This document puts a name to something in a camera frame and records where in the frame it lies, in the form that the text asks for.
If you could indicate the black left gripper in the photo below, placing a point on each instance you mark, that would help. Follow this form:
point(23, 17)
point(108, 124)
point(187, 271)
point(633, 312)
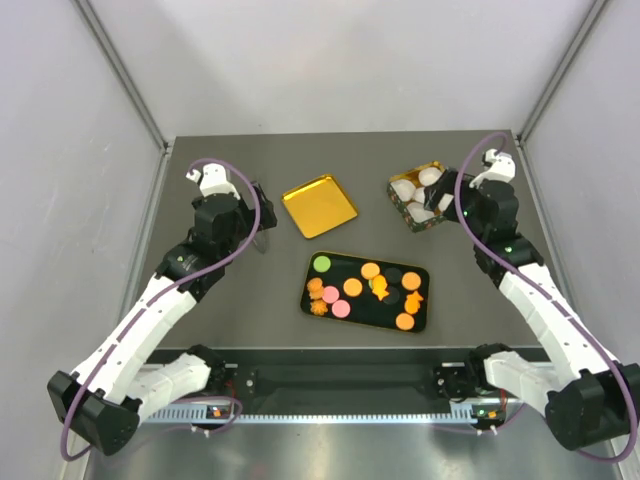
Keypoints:
point(249, 214)

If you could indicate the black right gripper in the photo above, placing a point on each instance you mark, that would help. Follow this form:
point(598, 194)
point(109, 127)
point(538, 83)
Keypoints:
point(445, 185)

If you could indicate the green christmas cookie tin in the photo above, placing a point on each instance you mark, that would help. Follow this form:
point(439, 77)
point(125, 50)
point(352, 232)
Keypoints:
point(401, 207)

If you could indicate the orange round cookie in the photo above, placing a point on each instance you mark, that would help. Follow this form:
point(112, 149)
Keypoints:
point(352, 287)
point(370, 270)
point(405, 322)
point(411, 281)

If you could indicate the orange fish cookie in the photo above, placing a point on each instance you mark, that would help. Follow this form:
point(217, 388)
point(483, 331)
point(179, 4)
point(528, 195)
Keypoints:
point(379, 287)
point(413, 303)

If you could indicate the metal tongs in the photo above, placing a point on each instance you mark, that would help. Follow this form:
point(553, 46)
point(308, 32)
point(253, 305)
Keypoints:
point(261, 242)

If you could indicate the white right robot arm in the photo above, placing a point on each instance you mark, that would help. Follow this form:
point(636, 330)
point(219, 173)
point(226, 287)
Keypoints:
point(586, 396)

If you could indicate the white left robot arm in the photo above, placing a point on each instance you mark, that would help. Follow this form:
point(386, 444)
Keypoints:
point(105, 398)

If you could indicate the white paper cupcake liner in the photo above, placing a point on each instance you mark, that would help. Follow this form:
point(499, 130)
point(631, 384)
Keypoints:
point(422, 194)
point(404, 189)
point(429, 176)
point(444, 203)
point(418, 213)

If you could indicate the gold tin lid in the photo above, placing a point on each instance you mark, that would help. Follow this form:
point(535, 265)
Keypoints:
point(319, 205)

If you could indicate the green round cookie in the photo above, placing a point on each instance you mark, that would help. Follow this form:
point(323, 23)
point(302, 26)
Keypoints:
point(321, 263)

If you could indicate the black sandwich cookie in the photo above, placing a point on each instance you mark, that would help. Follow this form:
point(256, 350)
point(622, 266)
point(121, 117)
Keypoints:
point(393, 275)
point(392, 297)

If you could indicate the pink round cookie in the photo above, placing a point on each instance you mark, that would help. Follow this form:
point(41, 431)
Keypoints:
point(340, 309)
point(330, 294)

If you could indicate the orange star cookie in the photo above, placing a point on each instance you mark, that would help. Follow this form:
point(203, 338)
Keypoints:
point(319, 307)

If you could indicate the black gold-rimmed tray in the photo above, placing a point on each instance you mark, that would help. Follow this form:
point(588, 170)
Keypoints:
point(366, 309)

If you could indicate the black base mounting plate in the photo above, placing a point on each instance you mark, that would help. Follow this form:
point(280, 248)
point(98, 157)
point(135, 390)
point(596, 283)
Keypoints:
point(314, 385)

